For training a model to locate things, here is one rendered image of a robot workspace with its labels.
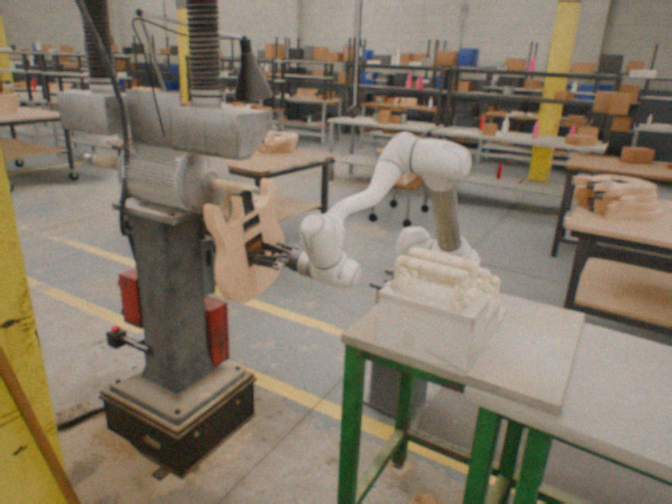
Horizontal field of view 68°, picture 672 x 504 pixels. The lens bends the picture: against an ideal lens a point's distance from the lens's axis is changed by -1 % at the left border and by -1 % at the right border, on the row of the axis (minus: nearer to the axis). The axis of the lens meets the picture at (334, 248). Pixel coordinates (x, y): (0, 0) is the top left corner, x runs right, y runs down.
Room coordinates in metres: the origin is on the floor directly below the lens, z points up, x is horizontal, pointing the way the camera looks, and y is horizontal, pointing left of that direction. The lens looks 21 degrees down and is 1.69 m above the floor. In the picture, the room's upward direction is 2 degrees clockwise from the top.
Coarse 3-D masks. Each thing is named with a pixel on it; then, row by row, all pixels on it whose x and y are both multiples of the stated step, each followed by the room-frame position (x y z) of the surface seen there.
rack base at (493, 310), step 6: (492, 300) 1.39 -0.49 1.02; (492, 306) 1.35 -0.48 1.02; (498, 306) 1.36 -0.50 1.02; (492, 312) 1.31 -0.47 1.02; (498, 312) 1.37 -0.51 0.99; (492, 318) 1.30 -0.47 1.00; (486, 324) 1.25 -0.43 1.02; (492, 324) 1.32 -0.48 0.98; (486, 330) 1.26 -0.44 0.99; (492, 330) 1.33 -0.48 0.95; (486, 336) 1.27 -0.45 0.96; (486, 342) 1.28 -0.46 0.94
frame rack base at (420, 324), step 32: (384, 288) 1.27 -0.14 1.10; (416, 288) 1.28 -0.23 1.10; (448, 288) 1.29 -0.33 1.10; (384, 320) 1.24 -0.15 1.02; (416, 320) 1.19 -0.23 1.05; (448, 320) 1.15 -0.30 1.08; (480, 320) 1.17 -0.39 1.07; (416, 352) 1.19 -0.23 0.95; (448, 352) 1.14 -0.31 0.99; (480, 352) 1.23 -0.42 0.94
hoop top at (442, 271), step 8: (400, 256) 1.25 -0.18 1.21; (408, 256) 1.24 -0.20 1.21; (400, 264) 1.23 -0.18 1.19; (408, 264) 1.22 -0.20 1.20; (416, 264) 1.21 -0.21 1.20; (424, 264) 1.20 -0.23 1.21; (432, 264) 1.20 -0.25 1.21; (424, 272) 1.20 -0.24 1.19; (432, 272) 1.19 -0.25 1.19; (440, 272) 1.18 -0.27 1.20; (448, 272) 1.17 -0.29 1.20; (456, 272) 1.16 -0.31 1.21; (464, 272) 1.15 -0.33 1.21; (456, 280) 1.16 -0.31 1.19
